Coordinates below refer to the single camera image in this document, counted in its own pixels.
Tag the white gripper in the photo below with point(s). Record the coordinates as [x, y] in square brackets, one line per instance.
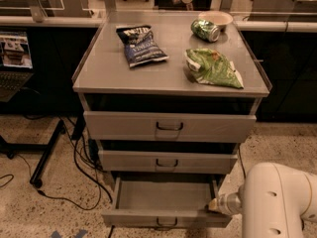
[223, 203]

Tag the grey bottom drawer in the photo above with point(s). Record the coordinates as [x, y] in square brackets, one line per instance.
[164, 201]

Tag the grey drawer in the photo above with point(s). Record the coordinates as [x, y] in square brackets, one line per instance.
[164, 201]
[166, 162]
[176, 127]

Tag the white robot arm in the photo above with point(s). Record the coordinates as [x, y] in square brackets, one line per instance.
[273, 201]

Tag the grey middle drawer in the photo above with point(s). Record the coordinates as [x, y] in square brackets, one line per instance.
[166, 162]

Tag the grey metal drawer cabinet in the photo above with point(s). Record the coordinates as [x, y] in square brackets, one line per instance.
[104, 81]

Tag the grey top drawer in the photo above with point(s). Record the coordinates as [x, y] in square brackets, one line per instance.
[176, 127]

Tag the green chip bag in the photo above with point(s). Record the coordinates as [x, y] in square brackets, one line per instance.
[211, 67]

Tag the blue chip bag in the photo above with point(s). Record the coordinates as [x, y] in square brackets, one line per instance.
[139, 45]

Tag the green soda can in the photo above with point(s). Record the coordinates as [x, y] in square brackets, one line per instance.
[205, 30]

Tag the white bowl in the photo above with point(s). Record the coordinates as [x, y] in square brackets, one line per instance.
[219, 18]

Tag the black laptop stand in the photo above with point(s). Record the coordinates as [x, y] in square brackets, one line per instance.
[12, 149]

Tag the laptop computer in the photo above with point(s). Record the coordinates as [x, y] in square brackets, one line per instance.
[16, 66]

